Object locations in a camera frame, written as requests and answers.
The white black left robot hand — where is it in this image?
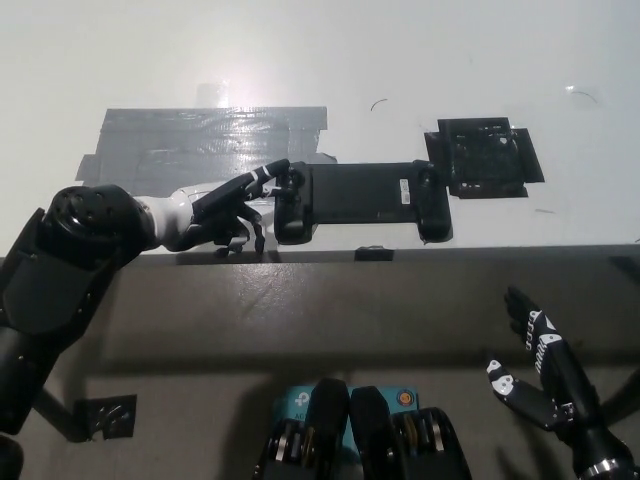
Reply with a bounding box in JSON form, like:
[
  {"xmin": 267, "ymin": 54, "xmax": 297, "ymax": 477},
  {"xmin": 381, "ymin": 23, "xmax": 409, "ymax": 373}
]
[{"xmin": 134, "ymin": 158, "xmax": 304, "ymax": 259}]

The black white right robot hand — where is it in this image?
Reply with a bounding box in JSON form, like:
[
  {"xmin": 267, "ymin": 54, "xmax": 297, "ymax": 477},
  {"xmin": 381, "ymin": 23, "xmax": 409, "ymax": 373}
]
[{"xmin": 485, "ymin": 285, "xmax": 617, "ymax": 451}]

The black mobile game controller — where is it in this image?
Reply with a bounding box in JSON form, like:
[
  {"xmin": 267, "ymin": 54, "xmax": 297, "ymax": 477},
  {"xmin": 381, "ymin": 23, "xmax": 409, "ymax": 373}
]
[{"xmin": 273, "ymin": 159, "xmax": 454, "ymax": 246}]

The black slanted table leg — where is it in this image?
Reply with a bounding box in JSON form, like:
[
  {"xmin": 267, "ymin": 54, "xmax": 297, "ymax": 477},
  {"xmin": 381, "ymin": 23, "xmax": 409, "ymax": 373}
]
[
  {"xmin": 33, "ymin": 384, "xmax": 82, "ymax": 444},
  {"xmin": 602, "ymin": 369, "xmax": 640, "ymax": 426}
]

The black square tape patch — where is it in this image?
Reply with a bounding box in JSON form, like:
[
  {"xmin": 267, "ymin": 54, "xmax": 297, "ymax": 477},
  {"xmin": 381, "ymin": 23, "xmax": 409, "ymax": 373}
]
[{"xmin": 423, "ymin": 117, "xmax": 546, "ymax": 200}]

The grey duct tape patch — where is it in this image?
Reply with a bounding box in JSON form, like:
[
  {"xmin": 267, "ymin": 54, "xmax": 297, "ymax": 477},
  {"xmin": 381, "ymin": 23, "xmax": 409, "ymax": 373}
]
[{"xmin": 74, "ymin": 105, "xmax": 340, "ymax": 201}]

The black table frame bar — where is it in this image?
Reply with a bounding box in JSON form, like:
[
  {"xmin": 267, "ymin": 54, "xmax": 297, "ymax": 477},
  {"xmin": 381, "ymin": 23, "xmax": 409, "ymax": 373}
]
[{"xmin": 608, "ymin": 255, "xmax": 640, "ymax": 277}]

